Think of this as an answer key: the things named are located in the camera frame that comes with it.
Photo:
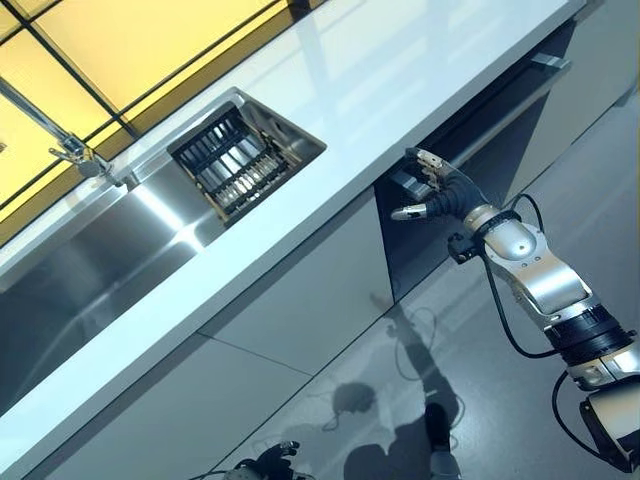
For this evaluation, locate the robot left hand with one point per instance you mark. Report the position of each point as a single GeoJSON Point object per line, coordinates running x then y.
{"type": "Point", "coordinates": [272, 457]}

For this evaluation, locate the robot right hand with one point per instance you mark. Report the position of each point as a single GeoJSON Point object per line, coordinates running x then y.
{"type": "Point", "coordinates": [445, 192]}

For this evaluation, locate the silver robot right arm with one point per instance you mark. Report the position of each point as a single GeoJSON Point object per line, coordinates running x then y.
{"type": "Point", "coordinates": [550, 295]}

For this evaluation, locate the wide white cabinet door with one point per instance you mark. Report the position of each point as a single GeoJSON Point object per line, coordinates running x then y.
{"type": "Point", "coordinates": [175, 410]}

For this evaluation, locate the narrow white cabinet door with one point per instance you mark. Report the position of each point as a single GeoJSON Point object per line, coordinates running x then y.
{"type": "Point", "coordinates": [310, 290]}

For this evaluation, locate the black robot foot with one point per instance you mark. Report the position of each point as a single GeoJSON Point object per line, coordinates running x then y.
{"type": "Point", "coordinates": [437, 425]}

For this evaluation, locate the white robot leg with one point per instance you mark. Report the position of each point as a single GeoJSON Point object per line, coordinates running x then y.
{"type": "Point", "coordinates": [445, 462]}

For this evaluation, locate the black sink drying rack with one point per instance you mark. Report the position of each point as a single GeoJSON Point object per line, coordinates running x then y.
{"type": "Point", "coordinates": [235, 165]}

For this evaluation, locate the stainless steel sink basin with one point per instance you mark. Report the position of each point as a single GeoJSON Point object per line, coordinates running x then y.
{"type": "Point", "coordinates": [100, 270]}

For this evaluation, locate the chrome gooseneck faucet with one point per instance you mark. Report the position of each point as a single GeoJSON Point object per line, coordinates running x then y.
{"type": "Point", "coordinates": [65, 145]}

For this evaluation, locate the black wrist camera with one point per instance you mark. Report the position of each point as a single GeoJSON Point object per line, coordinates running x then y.
{"type": "Point", "coordinates": [462, 247]}

